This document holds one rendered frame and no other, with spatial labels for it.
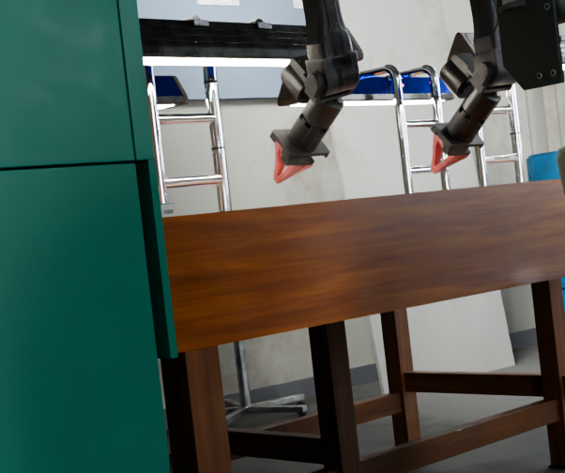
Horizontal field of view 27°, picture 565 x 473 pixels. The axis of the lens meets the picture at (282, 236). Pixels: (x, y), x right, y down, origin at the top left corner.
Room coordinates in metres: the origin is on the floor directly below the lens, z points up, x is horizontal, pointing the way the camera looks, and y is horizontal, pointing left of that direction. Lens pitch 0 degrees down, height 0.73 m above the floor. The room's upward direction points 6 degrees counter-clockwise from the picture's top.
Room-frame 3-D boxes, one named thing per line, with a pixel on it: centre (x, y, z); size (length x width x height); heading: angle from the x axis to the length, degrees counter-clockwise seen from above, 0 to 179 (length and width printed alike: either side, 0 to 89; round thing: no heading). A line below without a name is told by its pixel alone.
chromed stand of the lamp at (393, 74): (3.14, -0.34, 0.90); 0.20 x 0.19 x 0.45; 132
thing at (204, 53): (2.13, 0.06, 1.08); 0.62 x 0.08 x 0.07; 132
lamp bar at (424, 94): (3.20, -0.28, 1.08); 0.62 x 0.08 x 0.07; 132
